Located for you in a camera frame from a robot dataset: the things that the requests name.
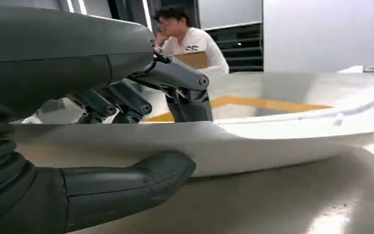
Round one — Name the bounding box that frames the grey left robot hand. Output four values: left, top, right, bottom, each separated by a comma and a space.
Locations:
0, 6, 213, 234

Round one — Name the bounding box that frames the white curved plastic part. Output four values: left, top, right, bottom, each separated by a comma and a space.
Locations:
13, 89, 374, 177

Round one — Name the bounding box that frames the brown cardboard box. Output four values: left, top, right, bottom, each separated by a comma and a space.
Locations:
172, 51, 209, 70

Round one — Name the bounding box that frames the person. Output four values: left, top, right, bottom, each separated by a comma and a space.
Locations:
154, 5, 230, 75

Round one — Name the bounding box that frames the black shelving unit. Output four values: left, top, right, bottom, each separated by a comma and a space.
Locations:
205, 21, 264, 73

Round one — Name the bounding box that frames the yellow tape strip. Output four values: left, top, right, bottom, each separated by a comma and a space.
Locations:
143, 95, 334, 123

